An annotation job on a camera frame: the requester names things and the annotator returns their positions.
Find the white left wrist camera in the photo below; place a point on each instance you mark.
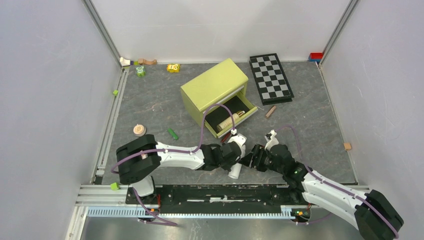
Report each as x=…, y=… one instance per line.
x=239, y=139

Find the green lipstick tube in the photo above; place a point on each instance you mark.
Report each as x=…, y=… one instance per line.
x=173, y=134

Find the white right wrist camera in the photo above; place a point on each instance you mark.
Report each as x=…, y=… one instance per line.
x=271, y=140

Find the green owl toy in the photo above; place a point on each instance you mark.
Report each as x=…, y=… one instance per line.
x=140, y=71

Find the green drawer cabinet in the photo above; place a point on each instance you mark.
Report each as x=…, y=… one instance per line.
x=226, y=84

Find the yellow owl toy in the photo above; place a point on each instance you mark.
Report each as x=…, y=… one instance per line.
x=173, y=68

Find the red blue blocks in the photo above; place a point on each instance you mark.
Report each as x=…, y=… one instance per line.
x=315, y=57

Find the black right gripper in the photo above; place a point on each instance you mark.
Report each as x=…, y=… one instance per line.
x=258, y=151

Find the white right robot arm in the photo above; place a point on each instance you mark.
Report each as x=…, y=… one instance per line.
x=370, y=213

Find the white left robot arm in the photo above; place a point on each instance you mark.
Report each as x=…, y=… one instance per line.
x=137, y=159

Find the white lotion tube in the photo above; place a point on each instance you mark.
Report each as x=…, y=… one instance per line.
x=235, y=170

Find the wooden arch blocks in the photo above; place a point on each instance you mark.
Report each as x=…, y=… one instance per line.
x=141, y=61

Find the black white chessboard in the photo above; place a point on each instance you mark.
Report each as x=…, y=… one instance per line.
x=271, y=81

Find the small round cream jar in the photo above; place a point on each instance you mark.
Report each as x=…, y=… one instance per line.
x=139, y=130

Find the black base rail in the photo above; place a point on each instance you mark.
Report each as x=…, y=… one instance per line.
x=223, y=199

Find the green cube near rail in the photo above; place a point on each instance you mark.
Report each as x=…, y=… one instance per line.
x=114, y=186

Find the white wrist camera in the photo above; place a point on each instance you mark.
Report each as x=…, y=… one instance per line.
x=239, y=139
x=271, y=140

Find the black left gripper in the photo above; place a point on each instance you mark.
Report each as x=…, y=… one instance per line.
x=227, y=167

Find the small wooden cube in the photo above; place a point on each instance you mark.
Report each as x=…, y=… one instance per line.
x=347, y=146

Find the red black lip pencil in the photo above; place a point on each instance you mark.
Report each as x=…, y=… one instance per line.
x=225, y=137

